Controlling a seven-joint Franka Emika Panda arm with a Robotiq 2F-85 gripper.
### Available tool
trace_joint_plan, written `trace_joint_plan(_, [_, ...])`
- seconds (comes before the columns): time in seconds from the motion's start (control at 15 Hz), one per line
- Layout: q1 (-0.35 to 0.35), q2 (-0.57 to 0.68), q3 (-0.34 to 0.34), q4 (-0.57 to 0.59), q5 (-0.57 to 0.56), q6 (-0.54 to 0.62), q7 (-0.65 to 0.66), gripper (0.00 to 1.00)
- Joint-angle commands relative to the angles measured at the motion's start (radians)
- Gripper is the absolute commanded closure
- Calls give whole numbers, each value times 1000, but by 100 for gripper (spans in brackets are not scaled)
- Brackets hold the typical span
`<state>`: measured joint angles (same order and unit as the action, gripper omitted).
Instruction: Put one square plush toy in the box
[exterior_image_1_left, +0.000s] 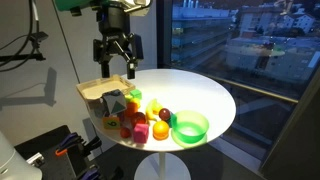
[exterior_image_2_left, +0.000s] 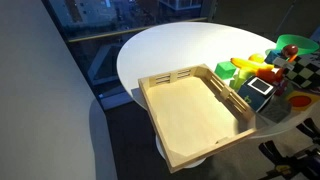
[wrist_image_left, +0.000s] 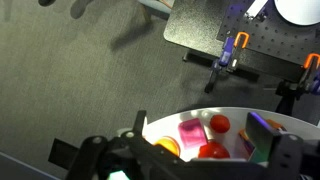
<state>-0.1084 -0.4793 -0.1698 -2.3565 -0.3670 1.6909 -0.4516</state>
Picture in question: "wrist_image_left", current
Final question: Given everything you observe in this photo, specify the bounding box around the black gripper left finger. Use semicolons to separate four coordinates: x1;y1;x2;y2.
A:
65;109;188;180

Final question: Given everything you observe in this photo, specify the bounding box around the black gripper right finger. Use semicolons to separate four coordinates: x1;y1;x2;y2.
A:
245;111;305;180

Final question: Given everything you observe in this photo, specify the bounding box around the orange toy fruit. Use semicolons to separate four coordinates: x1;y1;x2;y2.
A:
153;135;182;158

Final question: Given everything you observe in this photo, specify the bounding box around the large red toy tomato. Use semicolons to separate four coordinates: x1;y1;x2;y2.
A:
198;140;231;160

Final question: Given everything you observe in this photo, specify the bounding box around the small red toy ball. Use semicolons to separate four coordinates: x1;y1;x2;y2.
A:
209;114;232;134

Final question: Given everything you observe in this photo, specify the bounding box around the pink plush dice cube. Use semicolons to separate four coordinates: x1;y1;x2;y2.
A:
177;117;208;150

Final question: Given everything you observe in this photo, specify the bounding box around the black flat strip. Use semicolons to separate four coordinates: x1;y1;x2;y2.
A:
47;137;81;171

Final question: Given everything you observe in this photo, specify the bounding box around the orange blue bar clamp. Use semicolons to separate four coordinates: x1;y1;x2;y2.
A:
274;52;320;116
204;31;251;94

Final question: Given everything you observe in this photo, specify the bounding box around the white round disc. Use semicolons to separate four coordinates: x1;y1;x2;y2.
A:
273;0;320;26

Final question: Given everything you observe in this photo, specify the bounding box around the white flat bar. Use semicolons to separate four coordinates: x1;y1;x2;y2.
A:
245;0;268;18

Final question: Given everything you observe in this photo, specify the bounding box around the black perforated breadboard table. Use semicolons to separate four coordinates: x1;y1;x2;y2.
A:
163;0;320;84

